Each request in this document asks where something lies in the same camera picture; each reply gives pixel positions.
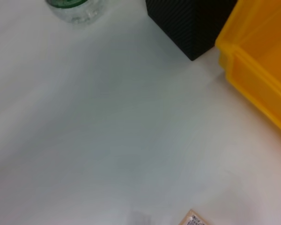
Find beige eraser with barcode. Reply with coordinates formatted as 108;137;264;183
179;209;207;225

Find clear bottle with green label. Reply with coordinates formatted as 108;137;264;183
45;0;107;25

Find black mesh pen holder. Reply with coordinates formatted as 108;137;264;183
145;0;238;61

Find yellow plastic bin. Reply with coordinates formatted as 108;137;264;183
215;0;281;136

